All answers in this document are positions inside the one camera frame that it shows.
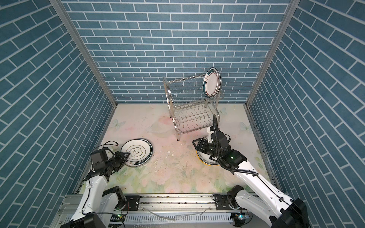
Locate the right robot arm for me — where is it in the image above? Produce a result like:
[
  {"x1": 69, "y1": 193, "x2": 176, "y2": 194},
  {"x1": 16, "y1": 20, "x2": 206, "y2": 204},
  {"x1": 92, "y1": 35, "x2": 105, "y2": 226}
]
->
[{"x1": 193, "y1": 116, "x2": 311, "y2": 228}]

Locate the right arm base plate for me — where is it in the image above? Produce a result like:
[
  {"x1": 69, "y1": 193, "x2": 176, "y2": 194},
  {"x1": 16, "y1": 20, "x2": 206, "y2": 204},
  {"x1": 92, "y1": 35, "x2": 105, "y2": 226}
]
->
[{"x1": 212, "y1": 194, "x2": 233, "y2": 211}]

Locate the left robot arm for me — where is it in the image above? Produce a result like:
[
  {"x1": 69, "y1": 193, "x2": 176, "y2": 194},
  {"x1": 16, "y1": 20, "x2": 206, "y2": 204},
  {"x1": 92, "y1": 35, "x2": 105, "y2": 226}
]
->
[{"x1": 61, "y1": 147, "x2": 130, "y2": 228}]

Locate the left green circuit board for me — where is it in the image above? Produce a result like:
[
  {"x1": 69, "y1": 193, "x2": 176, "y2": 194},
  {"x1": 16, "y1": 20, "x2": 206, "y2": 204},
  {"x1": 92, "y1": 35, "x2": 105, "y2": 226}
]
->
[{"x1": 110, "y1": 214, "x2": 126, "y2": 223}]

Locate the white slotted cable duct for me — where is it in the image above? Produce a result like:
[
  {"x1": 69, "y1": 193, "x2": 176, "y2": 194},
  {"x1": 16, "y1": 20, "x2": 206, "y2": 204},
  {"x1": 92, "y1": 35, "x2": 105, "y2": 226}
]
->
[{"x1": 124, "y1": 213, "x2": 232, "y2": 225}]

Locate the green circuit board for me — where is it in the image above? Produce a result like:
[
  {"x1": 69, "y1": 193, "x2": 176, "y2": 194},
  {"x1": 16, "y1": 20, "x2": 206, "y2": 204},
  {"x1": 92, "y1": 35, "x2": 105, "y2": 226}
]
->
[
  {"x1": 231, "y1": 213, "x2": 252, "y2": 228},
  {"x1": 110, "y1": 214, "x2": 126, "y2": 223}
]

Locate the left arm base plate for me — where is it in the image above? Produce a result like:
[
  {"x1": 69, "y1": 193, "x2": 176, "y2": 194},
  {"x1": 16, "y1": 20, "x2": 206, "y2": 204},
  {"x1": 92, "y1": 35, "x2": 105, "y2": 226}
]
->
[{"x1": 123, "y1": 195, "x2": 141, "y2": 212}]

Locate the silver metal dish rack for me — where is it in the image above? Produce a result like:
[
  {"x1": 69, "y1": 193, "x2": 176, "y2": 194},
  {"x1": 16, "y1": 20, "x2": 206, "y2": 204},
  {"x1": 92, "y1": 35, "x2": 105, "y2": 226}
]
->
[{"x1": 163, "y1": 74, "x2": 223, "y2": 141}]

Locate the left corner aluminium post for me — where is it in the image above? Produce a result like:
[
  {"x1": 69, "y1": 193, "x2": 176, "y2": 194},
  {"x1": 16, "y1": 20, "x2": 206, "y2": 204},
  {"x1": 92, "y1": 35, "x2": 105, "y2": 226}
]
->
[{"x1": 49, "y1": 0, "x2": 117, "y2": 108}]

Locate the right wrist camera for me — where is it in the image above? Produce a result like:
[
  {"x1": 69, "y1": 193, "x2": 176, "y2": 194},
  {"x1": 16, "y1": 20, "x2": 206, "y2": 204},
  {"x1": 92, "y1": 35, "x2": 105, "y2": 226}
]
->
[{"x1": 207, "y1": 126, "x2": 214, "y2": 143}]

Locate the white plate black striped rim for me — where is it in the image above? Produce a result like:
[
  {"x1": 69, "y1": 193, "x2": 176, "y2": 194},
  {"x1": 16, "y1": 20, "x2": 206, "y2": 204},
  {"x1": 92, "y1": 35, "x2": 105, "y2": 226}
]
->
[{"x1": 197, "y1": 144, "x2": 219, "y2": 166}]

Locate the blue rimmed white plate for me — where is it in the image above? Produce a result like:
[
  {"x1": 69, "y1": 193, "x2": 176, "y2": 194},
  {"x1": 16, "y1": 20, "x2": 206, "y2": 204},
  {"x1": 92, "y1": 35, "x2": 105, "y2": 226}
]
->
[{"x1": 121, "y1": 138, "x2": 153, "y2": 167}]

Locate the loose grey cable on rail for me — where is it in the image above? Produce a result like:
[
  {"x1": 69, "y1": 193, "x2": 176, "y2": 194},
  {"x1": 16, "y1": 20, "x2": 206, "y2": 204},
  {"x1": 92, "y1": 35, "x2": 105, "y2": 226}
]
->
[{"x1": 141, "y1": 206, "x2": 212, "y2": 221}]

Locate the right green circuit board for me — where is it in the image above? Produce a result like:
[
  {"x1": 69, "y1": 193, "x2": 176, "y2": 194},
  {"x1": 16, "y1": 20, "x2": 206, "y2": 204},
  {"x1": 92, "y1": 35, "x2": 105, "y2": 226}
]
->
[{"x1": 231, "y1": 213, "x2": 252, "y2": 228}]

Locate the right corner aluminium post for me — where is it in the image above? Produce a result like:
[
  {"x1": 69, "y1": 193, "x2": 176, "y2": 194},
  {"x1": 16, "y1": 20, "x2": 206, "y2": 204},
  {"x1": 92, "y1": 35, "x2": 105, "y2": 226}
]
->
[{"x1": 246, "y1": 0, "x2": 302, "y2": 108}]

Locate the corner aluminium post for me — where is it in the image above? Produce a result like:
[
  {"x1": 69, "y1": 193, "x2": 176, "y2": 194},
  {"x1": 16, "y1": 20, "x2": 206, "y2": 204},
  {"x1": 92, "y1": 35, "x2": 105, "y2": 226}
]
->
[
  {"x1": 49, "y1": 0, "x2": 117, "y2": 108},
  {"x1": 246, "y1": 0, "x2": 302, "y2": 108}
]

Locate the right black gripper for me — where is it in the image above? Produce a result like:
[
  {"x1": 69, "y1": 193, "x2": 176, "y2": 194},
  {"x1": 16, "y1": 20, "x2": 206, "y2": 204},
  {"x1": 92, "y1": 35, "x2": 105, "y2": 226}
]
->
[{"x1": 193, "y1": 137, "x2": 222, "y2": 160}]

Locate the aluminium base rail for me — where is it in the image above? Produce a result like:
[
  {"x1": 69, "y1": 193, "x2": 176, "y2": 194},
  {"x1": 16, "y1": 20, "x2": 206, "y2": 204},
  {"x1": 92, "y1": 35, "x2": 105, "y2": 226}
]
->
[{"x1": 51, "y1": 193, "x2": 303, "y2": 228}]

